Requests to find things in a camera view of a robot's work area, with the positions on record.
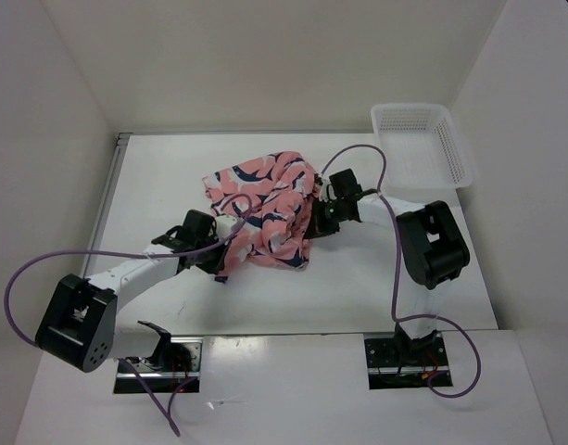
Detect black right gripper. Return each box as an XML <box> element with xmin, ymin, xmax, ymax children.
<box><xmin>304</xmin><ymin>196</ymin><xmax>345</xmax><ymax>238</ymax></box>

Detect pink shark print shorts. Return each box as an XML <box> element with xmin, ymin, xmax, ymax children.
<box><xmin>202</xmin><ymin>151</ymin><xmax>320</xmax><ymax>281</ymax></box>

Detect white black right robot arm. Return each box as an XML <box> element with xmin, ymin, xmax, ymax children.
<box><xmin>305</xmin><ymin>169</ymin><xmax>471</xmax><ymax>365</ymax></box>

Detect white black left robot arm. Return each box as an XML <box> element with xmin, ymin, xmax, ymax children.
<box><xmin>35</xmin><ymin>210</ymin><xmax>241</xmax><ymax>373</ymax></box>

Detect white plastic basket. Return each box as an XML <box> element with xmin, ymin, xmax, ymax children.
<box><xmin>371</xmin><ymin>103</ymin><xmax>474</xmax><ymax>190</ymax></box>

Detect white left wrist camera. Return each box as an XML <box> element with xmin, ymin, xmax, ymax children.
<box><xmin>215</xmin><ymin>214</ymin><xmax>243</xmax><ymax>239</ymax></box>

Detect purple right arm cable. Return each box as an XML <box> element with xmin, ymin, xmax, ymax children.
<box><xmin>321</xmin><ymin>143</ymin><xmax>483</xmax><ymax>400</ymax></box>

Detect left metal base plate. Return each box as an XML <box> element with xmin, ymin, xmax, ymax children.
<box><xmin>113</xmin><ymin>337</ymin><xmax>203</xmax><ymax>395</ymax></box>

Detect metal base plate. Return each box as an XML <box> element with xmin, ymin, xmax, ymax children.
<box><xmin>113</xmin><ymin>337</ymin><xmax>203</xmax><ymax>395</ymax></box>
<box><xmin>363</xmin><ymin>333</ymin><xmax>453</xmax><ymax>390</ymax></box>

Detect aluminium table edge rail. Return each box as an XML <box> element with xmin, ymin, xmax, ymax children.
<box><xmin>88</xmin><ymin>133</ymin><xmax>133</xmax><ymax>251</ymax></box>

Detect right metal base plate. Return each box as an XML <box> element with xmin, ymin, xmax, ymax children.
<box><xmin>363</xmin><ymin>333</ymin><xmax>453</xmax><ymax>390</ymax></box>

